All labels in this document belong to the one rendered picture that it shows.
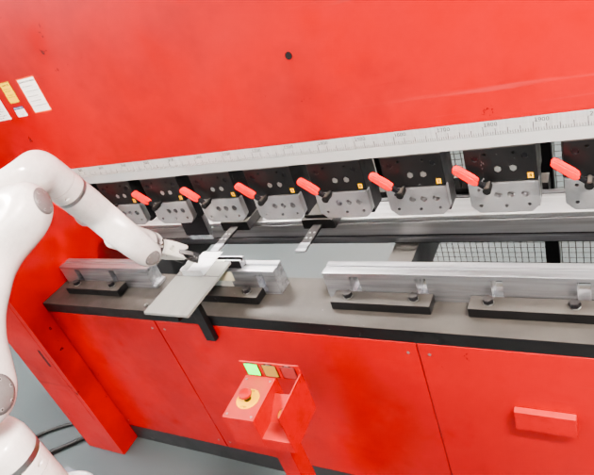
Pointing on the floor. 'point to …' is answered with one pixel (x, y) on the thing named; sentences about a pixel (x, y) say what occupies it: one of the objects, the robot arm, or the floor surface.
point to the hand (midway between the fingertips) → (187, 257)
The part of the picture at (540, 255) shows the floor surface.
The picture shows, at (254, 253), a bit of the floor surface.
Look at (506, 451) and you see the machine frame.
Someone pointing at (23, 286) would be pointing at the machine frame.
